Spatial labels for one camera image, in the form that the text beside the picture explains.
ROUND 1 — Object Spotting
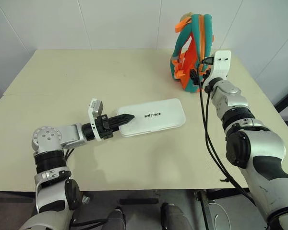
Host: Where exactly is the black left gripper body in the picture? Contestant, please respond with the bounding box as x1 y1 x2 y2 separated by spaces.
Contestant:
96 115 115 140

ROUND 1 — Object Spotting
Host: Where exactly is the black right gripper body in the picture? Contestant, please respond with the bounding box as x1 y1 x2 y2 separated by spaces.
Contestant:
189 68 208 87

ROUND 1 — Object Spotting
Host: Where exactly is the orange and teal backpack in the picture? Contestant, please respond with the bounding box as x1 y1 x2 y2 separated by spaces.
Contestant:
169 13 216 93

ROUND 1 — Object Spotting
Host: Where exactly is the white rectangular box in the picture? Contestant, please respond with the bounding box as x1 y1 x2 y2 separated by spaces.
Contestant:
116 97 186 138

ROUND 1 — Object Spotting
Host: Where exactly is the dark rounded grey shape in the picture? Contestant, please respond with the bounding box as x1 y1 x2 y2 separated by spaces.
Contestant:
106 207 126 230
160 202 192 230

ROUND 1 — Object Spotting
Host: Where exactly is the grey metal table leg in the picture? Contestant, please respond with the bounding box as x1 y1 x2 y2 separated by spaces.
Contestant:
193 190 211 230

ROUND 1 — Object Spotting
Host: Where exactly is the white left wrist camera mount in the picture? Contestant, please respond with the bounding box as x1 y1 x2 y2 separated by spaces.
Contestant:
87 98 104 142

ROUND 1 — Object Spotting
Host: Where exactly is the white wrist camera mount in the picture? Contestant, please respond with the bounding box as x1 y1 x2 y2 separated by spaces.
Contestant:
205 50 232 87
87 98 104 142

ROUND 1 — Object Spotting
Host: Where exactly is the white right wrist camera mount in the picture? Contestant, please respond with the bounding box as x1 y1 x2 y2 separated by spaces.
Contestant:
205 50 232 87

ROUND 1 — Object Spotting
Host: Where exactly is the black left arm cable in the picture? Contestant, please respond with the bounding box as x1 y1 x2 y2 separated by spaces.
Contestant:
63 148 75 161

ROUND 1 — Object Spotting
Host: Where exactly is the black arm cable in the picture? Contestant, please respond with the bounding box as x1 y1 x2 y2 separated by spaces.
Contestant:
198 80 258 204
63 148 75 161

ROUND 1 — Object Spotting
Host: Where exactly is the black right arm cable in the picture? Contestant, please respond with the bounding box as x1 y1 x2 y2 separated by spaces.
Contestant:
198 80 258 204

